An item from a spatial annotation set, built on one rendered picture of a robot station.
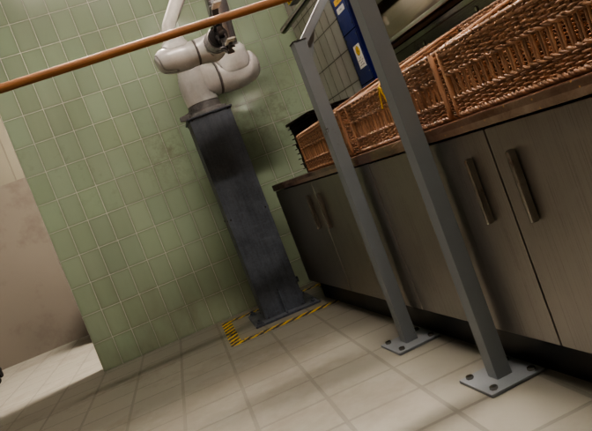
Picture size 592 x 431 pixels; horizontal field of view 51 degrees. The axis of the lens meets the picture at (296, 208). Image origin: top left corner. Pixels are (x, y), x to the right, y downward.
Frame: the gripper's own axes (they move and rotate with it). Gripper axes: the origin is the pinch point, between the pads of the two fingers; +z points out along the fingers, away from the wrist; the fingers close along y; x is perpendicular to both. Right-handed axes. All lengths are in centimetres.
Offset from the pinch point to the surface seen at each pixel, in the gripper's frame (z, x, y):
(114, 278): -116, 75, 77
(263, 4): 5.0, -14.3, 0.2
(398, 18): -3, -65, 18
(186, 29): 5.0, 14.6, 0.4
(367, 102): 56, -16, 48
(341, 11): -43, -62, 0
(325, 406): 60, 26, 119
